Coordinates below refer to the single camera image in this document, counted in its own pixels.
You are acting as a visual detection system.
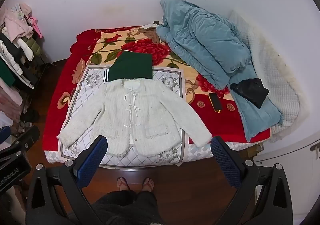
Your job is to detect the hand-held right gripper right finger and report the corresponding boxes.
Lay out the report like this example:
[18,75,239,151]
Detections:
[211,136,293,225]

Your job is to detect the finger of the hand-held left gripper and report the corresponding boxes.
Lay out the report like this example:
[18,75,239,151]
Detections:
[0,126,11,145]
[0,125,40,157]

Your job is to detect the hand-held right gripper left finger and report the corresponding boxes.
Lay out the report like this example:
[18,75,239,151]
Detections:
[26,135,108,225]

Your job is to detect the white fluffy blanket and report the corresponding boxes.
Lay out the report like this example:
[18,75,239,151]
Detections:
[57,78,213,158]

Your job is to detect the rack of hanging clothes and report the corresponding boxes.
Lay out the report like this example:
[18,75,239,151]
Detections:
[0,3,54,131]

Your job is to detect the white quilted mattress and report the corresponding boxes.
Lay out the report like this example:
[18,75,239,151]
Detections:
[44,140,264,168]

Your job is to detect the person's left foot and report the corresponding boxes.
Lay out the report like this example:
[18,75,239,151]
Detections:
[117,176,131,192]

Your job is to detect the person's foot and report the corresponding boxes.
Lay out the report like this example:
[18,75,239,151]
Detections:
[141,177,153,192]
[117,176,131,192]

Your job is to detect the red floral blanket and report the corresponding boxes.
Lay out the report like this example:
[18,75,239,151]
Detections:
[42,25,272,158]

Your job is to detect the person's dark pants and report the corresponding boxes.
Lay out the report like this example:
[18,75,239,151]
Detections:
[92,190,163,225]

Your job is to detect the person's right foot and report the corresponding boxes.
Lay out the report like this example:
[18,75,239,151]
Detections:
[141,177,153,192]

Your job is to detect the black phone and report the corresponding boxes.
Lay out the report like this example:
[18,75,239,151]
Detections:
[209,92,223,114]

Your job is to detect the white grey patterned mat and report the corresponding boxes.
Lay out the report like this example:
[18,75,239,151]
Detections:
[58,64,191,167]

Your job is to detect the black plastic bag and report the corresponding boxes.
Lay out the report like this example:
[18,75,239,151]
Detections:
[230,78,270,109]

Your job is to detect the white waffle blanket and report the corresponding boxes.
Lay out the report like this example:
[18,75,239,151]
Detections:
[226,10,309,143]

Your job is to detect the folded green garment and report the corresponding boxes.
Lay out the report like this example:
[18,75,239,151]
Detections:
[103,50,153,83]

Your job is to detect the blue quilt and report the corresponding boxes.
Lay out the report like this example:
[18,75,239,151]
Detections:
[156,0,283,142]

